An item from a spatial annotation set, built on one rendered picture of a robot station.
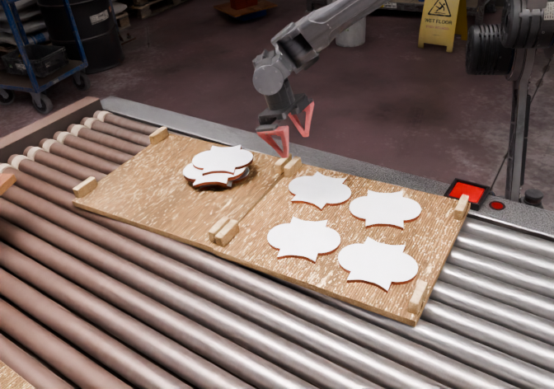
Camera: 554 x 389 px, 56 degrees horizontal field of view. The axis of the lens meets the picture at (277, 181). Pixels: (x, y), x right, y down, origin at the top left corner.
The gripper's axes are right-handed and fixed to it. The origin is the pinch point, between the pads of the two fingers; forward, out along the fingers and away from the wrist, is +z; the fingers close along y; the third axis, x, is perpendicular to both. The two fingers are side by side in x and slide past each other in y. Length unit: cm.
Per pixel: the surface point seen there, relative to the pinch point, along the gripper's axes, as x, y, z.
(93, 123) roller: -77, -11, -7
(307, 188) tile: -0.5, 0.3, 11.1
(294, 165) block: -5.8, -5.4, 8.1
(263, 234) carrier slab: -2.4, 17.1, 11.6
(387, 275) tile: 23.5, 19.3, 17.7
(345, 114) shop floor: -99, -206, 80
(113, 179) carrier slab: -45.9, 13.1, -0.2
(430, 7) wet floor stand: -73, -342, 52
